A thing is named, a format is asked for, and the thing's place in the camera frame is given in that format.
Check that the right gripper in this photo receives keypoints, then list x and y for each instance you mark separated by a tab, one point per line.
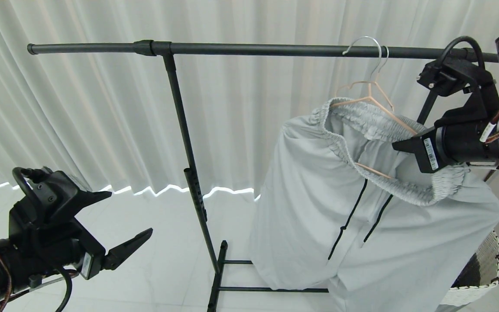
457	143

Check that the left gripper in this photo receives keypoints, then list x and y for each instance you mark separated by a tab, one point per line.
91	255

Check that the pink clothes hanger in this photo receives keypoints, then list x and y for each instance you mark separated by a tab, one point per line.
370	92
387	54

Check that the pale grey shorts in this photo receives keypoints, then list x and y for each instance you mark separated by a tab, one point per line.
310	195

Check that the white laundry basket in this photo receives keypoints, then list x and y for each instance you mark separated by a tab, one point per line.
490	251

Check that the black clothes rack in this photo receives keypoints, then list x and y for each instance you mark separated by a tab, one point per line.
254	49

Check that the white curtain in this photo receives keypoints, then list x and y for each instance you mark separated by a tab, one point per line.
102	108

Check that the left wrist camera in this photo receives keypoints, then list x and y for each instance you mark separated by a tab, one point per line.
54	195

